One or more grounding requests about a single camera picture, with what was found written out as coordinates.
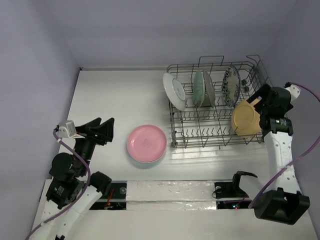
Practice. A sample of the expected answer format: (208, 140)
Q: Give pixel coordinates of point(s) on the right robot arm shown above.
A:
(280, 199)

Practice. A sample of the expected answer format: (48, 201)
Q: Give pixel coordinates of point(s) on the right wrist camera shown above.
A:
(293, 89)

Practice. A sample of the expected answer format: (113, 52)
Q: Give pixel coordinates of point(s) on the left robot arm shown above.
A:
(73, 188)

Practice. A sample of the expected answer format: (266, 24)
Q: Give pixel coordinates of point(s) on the pink plate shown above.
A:
(146, 137)

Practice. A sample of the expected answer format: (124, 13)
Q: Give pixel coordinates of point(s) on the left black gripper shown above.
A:
(105, 130)

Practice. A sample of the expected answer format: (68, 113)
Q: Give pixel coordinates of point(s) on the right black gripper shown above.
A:
(265, 100)

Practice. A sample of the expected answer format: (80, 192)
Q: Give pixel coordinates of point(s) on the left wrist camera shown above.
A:
(66, 129)

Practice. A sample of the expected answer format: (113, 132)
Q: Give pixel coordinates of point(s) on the white plate with floral face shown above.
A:
(174, 91)

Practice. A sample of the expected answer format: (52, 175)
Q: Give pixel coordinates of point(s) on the blue patterned plate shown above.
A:
(231, 86)

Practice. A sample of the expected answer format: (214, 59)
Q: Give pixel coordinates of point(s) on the yellow plate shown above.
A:
(245, 121)

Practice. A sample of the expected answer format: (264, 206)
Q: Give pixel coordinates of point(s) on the light blue plate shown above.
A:
(145, 165)

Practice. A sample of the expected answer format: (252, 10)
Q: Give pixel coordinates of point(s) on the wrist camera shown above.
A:
(66, 129)
(293, 89)

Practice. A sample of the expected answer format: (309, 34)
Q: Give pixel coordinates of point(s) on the metal wire dish rack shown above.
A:
(210, 125)

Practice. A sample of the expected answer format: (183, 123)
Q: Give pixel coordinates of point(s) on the grey plate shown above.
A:
(209, 88)

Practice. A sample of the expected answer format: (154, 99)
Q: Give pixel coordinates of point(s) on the green plate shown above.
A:
(199, 89)

